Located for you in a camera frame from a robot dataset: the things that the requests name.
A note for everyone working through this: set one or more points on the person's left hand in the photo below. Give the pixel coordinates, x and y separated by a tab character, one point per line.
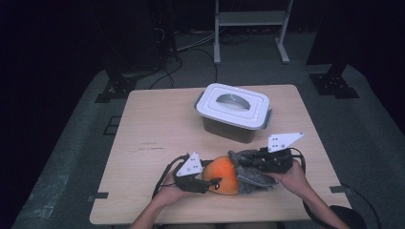
170	192

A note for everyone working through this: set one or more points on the white metal stand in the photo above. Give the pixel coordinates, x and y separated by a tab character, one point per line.
251	17

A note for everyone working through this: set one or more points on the person's right hand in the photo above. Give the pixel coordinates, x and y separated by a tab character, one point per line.
294	178

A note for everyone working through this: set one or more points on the orange plush toy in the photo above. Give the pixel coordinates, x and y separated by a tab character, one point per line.
223	175

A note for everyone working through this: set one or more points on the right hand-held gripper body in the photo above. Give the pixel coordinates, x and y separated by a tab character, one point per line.
278	160

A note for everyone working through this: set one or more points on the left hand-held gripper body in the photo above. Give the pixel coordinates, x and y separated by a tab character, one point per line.
190	167

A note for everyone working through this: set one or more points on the black tape rectangle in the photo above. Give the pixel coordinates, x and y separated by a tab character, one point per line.
105	125

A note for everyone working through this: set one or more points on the grey cloth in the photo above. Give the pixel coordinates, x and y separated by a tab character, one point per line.
251	181

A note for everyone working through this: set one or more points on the black stand base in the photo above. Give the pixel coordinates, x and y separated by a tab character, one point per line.
119	87
332	84

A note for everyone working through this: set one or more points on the brown translucent storage box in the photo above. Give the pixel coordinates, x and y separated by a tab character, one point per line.
229	132

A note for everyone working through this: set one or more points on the black tape strip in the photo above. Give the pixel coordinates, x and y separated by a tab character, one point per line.
100	195
342	189

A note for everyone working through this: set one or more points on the black round seat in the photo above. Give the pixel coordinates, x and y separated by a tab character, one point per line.
353	218

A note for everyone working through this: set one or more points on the white box lid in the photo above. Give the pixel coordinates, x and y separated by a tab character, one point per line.
210	109

